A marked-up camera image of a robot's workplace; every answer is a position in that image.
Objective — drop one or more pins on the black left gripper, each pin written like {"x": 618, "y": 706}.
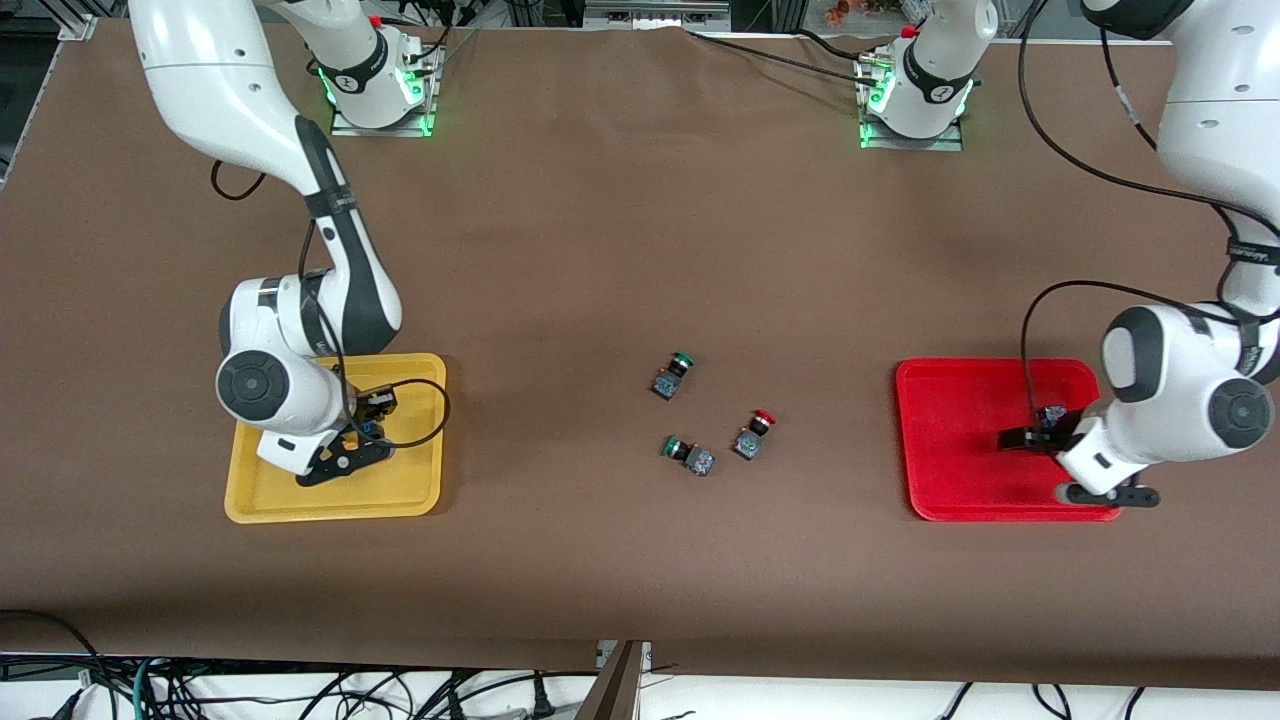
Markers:
{"x": 1058, "y": 429}

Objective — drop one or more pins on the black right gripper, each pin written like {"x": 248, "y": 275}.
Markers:
{"x": 364, "y": 411}

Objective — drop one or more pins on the red push button switch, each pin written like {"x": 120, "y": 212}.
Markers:
{"x": 1050, "y": 413}
{"x": 745, "y": 443}

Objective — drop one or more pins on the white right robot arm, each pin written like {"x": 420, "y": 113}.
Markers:
{"x": 200, "y": 80}

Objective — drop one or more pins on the red plastic tray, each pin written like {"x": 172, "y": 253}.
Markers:
{"x": 950, "y": 480}

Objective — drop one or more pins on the yellow plastic tray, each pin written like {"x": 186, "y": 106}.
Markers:
{"x": 420, "y": 490}

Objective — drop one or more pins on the brown table cover sheet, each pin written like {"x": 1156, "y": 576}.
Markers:
{"x": 640, "y": 250}

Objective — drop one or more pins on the dark table leg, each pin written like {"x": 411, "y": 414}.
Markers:
{"x": 615, "y": 695}

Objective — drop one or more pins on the orange background objects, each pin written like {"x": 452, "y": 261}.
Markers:
{"x": 845, "y": 10}

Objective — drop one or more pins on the aluminium corner profile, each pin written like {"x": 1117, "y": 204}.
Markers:
{"x": 78, "y": 28}

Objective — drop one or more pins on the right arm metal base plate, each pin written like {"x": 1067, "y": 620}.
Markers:
{"x": 380, "y": 131}

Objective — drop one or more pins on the green push button switch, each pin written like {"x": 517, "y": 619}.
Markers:
{"x": 665, "y": 384}
{"x": 700, "y": 462}

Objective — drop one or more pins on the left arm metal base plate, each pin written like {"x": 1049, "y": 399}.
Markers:
{"x": 910, "y": 144}

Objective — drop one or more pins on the silver metal bracket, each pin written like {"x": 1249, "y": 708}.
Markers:
{"x": 603, "y": 655}

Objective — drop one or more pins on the aluminium frame rail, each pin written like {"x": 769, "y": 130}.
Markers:
{"x": 655, "y": 15}

